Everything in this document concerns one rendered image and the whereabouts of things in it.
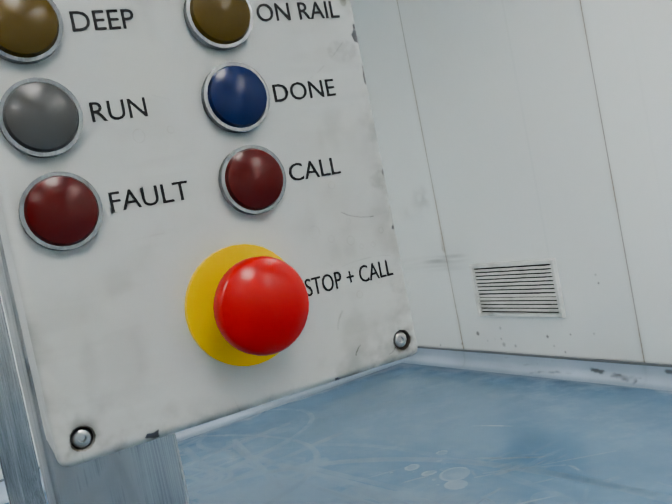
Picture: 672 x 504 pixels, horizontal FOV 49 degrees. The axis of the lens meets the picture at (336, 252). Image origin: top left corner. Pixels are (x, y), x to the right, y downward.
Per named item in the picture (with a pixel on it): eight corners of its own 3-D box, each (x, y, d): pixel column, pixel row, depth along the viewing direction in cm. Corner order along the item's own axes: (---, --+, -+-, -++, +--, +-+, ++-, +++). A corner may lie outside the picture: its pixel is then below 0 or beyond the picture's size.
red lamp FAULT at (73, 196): (108, 238, 28) (93, 168, 28) (32, 253, 27) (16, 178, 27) (104, 240, 29) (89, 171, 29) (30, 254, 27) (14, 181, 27)
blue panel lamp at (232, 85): (276, 122, 32) (264, 59, 31) (217, 130, 30) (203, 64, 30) (269, 126, 32) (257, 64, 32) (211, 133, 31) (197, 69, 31)
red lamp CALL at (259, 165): (293, 204, 32) (280, 141, 32) (234, 215, 30) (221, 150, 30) (285, 206, 33) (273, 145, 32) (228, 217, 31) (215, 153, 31)
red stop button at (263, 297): (325, 342, 30) (305, 246, 30) (234, 369, 28) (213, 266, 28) (280, 336, 34) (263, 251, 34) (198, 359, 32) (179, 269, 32)
